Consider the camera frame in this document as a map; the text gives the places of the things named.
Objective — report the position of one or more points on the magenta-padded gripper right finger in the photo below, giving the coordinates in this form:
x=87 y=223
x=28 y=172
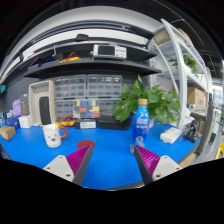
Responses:
x=165 y=166

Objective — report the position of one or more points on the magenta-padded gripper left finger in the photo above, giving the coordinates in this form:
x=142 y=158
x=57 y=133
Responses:
x=56 y=166

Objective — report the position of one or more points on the blue drink bottle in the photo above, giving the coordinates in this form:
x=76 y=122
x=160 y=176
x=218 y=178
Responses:
x=141 y=125

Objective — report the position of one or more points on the white rectangular block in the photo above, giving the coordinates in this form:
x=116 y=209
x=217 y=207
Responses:
x=170 y=135

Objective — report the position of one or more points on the flat round red coaster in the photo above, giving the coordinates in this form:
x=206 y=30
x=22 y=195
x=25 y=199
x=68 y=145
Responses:
x=85 y=143

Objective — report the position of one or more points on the black microscope stand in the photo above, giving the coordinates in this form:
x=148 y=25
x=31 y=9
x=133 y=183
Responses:
x=193 y=130

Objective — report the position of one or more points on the black box with white label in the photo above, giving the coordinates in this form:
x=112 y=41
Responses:
x=86 y=124

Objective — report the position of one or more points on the small white box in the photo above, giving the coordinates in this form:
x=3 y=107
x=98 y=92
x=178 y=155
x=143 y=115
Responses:
x=25 y=122

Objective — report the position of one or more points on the black rectangular case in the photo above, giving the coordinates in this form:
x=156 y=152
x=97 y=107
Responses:
x=45 y=111

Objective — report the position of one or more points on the blue box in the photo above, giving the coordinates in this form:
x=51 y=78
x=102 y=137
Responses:
x=12 y=122

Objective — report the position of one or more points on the green potted plant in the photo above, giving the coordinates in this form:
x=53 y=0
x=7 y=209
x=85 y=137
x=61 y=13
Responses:
x=156 y=100

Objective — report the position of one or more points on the white perforated tray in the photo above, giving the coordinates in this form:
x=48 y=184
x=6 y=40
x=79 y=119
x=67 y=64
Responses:
x=33 y=103

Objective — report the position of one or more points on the dark grey box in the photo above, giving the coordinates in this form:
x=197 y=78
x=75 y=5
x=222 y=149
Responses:
x=24 y=105

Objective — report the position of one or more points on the purple box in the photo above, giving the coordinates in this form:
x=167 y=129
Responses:
x=16 y=107

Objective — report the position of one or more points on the white shelf unit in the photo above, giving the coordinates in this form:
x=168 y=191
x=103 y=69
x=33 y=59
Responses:
x=182 y=76

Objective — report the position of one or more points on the small teal box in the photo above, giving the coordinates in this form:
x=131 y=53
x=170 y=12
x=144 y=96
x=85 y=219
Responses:
x=2 y=89

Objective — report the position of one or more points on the small black device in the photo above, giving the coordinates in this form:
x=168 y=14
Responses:
x=82 y=37

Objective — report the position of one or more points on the black wall shelf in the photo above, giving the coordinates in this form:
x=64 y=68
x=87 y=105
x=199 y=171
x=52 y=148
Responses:
x=90 y=66

